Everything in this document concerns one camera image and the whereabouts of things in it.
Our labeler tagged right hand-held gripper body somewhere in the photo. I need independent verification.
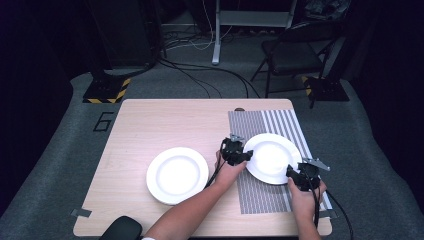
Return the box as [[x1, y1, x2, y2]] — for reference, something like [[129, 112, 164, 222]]
[[294, 157, 331, 193]]

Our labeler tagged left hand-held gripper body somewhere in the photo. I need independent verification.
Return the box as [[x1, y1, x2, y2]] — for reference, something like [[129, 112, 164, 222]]
[[219, 133, 247, 167]]

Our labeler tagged white plate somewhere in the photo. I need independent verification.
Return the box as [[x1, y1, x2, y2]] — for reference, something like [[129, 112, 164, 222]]
[[242, 132, 303, 186], [145, 146, 210, 206]]

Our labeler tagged person's left hand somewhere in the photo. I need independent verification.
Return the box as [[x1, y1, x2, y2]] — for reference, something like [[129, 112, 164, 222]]
[[213, 150, 248, 192]]

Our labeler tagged person's right hand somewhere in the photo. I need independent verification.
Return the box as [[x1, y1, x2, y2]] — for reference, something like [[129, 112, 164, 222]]
[[287, 176, 328, 222]]

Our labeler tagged grey white striped placemat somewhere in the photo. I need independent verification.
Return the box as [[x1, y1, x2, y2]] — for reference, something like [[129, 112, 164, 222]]
[[227, 108, 334, 215]]

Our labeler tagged grey tape strip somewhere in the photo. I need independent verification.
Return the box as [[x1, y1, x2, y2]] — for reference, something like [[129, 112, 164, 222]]
[[320, 208, 338, 220], [70, 207, 93, 219]]

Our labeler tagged black yellow striped stand base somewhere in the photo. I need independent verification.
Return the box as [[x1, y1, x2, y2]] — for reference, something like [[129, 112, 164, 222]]
[[82, 76, 132, 105], [301, 75, 351, 103]]

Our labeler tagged black folding chair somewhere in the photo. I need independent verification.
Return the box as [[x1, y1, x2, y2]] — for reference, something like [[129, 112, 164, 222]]
[[250, 20, 345, 99]]

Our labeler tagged white metal stand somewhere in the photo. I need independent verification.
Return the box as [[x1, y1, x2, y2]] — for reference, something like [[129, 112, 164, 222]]
[[211, 0, 298, 66]]

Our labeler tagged black rounded armrest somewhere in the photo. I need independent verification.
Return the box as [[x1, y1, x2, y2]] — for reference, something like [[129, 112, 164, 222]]
[[98, 215, 144, 240]]

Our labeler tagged large black cabinet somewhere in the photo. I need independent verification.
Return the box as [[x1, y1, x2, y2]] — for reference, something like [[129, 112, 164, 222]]
[[87, 0, 162, 69]]

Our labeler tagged dark clutter pile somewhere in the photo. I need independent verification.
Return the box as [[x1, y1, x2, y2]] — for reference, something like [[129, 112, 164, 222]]
[[303, 0, 352, 22]]

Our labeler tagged left hand-held gripper black cable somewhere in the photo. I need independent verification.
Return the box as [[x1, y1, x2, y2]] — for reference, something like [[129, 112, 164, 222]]
[[203, 159, 229, 190]]

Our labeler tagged hand-held gripper black cable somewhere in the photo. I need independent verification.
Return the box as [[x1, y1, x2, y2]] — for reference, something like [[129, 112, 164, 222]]
[[304, 171, 321, 229], [203, 159, 229, 190]]

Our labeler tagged right hand-held gripper black cable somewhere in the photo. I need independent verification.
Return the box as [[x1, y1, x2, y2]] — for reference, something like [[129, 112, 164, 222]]
[[304, 171, 321, 229]]

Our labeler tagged thin black cable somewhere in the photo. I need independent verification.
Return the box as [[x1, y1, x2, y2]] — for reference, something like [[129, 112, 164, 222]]
[[324, 189, 354, 240]]

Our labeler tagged black floor cable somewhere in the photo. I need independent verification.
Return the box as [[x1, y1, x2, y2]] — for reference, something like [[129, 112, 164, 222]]
[[157, 58, 262, 100], [159, 59, 224, 100]]

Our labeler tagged white floor cable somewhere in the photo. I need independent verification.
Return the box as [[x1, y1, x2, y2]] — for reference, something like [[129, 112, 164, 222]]
[[165, 0, 235, 52]]

